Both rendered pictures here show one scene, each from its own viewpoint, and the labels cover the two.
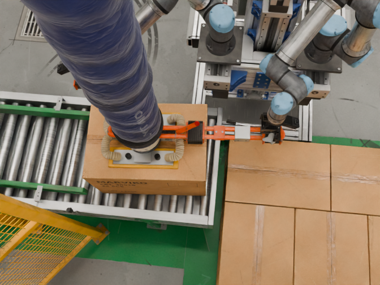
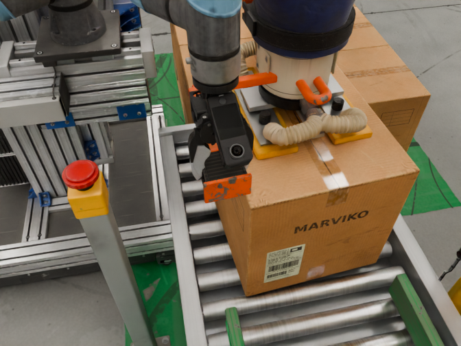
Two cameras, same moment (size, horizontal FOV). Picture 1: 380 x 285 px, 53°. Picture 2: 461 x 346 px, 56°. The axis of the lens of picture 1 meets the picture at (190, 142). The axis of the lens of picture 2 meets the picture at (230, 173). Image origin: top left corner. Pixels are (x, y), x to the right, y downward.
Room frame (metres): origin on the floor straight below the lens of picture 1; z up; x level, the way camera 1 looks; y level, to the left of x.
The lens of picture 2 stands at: (1.13, 0.96, 1.66)
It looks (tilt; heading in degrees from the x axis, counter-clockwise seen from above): 48 degrees down; 246
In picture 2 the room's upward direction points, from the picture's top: straight up
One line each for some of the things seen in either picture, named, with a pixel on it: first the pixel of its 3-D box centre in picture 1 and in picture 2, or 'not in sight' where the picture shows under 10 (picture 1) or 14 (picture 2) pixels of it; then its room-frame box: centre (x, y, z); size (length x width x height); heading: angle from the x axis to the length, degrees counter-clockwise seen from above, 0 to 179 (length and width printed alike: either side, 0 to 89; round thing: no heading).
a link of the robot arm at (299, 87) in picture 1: (294, 87); not in sight; (0.62, -0.43, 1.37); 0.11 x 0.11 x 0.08; 36
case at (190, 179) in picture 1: (151, 151); (282, 158); (0.63, 0.21, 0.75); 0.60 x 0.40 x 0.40; 81
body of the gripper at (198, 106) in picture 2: not in sight; (215, 102); (0.93, 0.44, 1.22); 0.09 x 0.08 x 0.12; 81
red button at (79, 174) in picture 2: not in sight; (81, 177); (1.17, 0.32, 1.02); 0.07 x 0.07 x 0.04
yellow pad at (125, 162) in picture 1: (143, 157); (325, 91); (0.53, 0.23, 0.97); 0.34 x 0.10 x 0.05; 81
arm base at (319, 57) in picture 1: (322, 44); not in sight; (0.95, -0.70, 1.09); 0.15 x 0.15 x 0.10
